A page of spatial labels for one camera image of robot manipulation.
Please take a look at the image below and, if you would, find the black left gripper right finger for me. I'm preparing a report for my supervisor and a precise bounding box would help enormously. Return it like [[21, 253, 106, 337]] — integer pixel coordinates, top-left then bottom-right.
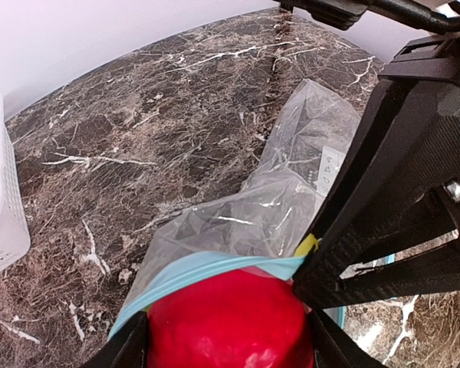
[[308, 310, 386, 368]]

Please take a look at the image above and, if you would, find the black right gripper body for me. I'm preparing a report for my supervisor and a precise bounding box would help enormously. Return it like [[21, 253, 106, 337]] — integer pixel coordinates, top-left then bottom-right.
[[379, 33, 460, 88]]

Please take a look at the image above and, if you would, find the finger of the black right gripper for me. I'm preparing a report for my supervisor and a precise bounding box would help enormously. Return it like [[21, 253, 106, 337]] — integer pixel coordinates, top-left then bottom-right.
[[337, 245, 460, 306], [291, 78, 460, 307]]

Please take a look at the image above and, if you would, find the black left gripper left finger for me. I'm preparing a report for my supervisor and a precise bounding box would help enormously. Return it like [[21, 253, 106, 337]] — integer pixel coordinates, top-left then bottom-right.
[[81, 311, 148, 368]]

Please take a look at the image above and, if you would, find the red toy apple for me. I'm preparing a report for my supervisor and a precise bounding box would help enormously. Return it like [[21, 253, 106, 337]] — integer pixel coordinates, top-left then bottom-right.
[[146, 268, 314, 367]]

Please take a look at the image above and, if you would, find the clear zip bag yellow slider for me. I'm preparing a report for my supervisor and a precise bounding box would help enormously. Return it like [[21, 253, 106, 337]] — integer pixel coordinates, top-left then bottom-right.
[[107, 191, 348, 342]]

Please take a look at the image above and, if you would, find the clear zip bag blue zipper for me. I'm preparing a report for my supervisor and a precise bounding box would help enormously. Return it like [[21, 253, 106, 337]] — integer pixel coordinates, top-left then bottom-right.
[[244, 79, 360, 200]]

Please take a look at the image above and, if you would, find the white perforated plastic basket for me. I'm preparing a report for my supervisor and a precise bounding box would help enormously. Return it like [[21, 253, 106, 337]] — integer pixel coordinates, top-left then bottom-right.
[[0, 91, 31, 272]]

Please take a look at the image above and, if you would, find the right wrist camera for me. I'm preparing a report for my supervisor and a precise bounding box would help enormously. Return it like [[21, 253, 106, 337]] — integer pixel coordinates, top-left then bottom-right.
[[271, 0, 460, 35]]

